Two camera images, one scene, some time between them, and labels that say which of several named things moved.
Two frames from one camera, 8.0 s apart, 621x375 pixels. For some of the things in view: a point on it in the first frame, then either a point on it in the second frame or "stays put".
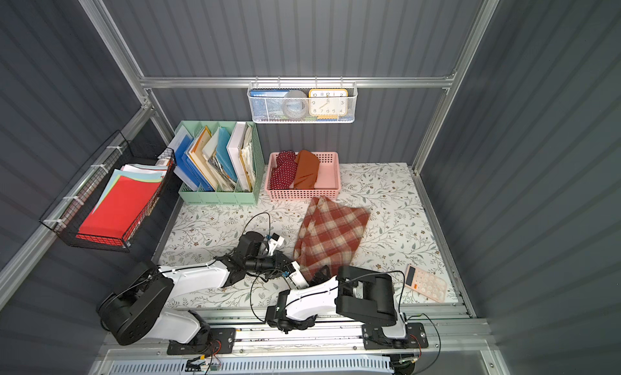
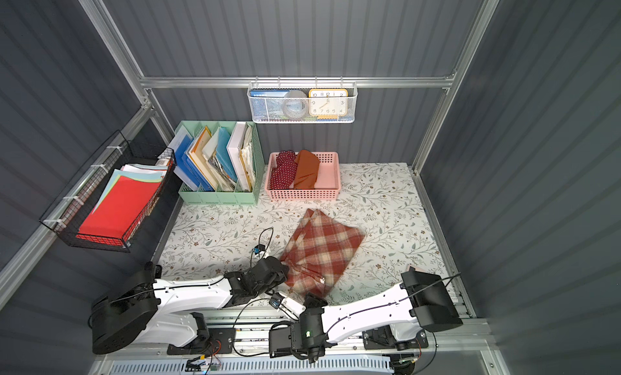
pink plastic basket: (294, 176) stays put
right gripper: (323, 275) to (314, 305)
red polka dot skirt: (285, 172) stays put
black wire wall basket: (111, 200) stays put
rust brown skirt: (306, 170) stays put
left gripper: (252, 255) to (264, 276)
